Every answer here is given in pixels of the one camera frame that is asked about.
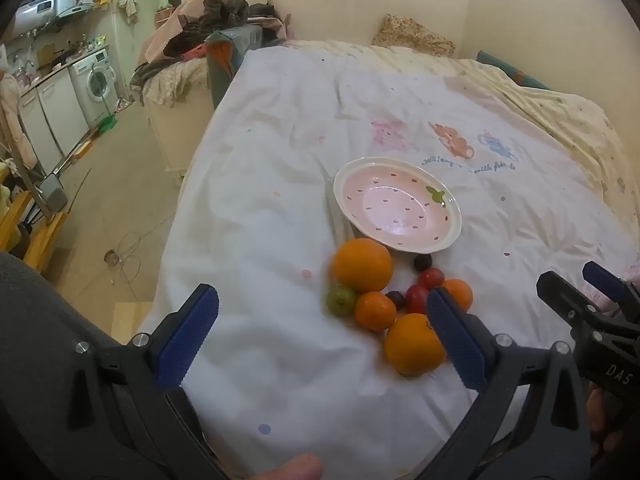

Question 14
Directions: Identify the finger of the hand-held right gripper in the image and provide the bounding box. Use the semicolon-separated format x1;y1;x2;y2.
536;270;617;334
582;260;640;322

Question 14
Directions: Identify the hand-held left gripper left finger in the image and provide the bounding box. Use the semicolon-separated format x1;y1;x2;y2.
66;283;223;480

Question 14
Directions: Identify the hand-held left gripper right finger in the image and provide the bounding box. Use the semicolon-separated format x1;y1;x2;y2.
426;287;592;480

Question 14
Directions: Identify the large orange with stem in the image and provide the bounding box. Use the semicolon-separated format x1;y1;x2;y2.
384;312;448;377

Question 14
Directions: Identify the small oval orange kumquat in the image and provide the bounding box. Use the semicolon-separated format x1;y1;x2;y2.
442;279;474;313

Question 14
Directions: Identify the small round tangerine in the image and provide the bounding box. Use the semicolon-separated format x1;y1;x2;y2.
354;291;398;332

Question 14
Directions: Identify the large smooth orange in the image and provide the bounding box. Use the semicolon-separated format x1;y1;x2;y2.
332;238;394;294

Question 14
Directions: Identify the green round fruit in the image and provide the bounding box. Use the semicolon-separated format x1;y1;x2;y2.
326;284;357;317

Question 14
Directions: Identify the pink strawberry-pattern plate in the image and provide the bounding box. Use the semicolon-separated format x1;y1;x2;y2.
333;156;463;255

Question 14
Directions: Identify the person's right hand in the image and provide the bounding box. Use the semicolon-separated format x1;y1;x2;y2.
586;381;632;457

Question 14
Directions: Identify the person's left hand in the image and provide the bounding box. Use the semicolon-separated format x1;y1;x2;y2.
248;452;324;480

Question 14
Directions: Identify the red cherry tomato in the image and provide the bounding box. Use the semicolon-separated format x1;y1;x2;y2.
418;267;446;291
404;284;431;315

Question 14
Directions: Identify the white cartoon-print blanket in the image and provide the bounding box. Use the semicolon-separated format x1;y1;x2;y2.
136;42;640;480

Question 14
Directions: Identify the yellow wooden stool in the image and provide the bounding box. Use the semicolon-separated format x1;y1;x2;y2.
0;192;69;272

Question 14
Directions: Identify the teal pillow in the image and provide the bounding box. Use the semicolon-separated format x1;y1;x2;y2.
475;50;553;92

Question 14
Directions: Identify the white kitchen cabinet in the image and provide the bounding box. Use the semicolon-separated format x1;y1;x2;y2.
17;67;92;177

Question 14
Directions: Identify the white washing machine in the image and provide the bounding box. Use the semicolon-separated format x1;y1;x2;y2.
67;46;122;129

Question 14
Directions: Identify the pink hanging cloth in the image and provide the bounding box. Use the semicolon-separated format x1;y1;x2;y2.
0;72;39;169

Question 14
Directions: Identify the brown floral pillow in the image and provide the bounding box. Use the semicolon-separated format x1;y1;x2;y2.
371;14;457;57

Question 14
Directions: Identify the pile of dark clothes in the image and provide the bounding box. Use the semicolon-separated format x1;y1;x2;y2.
162;0;292;61

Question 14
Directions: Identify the wire ring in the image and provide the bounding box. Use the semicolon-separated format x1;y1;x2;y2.
104;231;152;282

